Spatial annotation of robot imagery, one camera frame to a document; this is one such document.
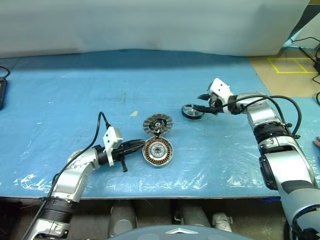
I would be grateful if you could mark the black slanted bar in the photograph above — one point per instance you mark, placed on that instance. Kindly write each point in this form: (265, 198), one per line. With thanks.
(307, 54)

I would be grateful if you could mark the grey robot torso silver emblem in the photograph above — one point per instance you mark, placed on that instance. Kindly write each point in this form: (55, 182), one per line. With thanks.
(150, 235)

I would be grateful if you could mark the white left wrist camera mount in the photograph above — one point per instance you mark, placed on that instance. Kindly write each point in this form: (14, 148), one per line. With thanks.
(112, 136)

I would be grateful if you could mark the person bare hand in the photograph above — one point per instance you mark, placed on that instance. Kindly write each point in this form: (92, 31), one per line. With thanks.
(317, 143)

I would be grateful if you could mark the blue table cover sheet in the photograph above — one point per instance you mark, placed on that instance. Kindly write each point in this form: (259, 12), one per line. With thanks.
(75, 100)

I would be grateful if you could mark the grey rounded cylinder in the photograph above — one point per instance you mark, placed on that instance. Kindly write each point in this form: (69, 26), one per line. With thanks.
(122, 217)
(195, 215)

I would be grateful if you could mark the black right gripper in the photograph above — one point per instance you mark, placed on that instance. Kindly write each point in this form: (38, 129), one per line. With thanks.
(220, 106)

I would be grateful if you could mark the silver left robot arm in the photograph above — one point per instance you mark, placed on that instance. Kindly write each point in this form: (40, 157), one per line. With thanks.
(72, 175)

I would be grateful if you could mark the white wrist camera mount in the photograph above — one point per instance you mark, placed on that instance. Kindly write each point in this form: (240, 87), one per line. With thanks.
(220, 87)
(112, 136)

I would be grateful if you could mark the small beige tape piece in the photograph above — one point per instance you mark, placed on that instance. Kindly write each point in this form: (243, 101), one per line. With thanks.
(134, 113)

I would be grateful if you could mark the black rimmed spoked rotor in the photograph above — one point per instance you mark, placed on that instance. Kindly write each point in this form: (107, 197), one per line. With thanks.
(187, 111)

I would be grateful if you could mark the silver motor housing copper windings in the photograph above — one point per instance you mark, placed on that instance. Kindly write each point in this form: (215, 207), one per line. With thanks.
(163, 153)

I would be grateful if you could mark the white backdrop sheet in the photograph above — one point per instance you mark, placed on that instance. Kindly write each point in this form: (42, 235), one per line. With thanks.
(150, 25)

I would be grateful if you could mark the white ribbed object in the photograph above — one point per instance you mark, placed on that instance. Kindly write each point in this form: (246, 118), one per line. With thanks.
(222, 221)

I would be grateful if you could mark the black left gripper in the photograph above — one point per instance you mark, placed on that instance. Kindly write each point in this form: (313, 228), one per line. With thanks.
(119, 152)

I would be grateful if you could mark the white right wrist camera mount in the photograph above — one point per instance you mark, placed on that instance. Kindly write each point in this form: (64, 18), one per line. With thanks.
(220, 87)

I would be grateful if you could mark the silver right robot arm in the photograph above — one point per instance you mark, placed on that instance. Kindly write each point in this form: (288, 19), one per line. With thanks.
(262, 112)

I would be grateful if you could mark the black flat device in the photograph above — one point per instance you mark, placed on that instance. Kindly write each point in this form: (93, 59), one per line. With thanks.
(2, 92)

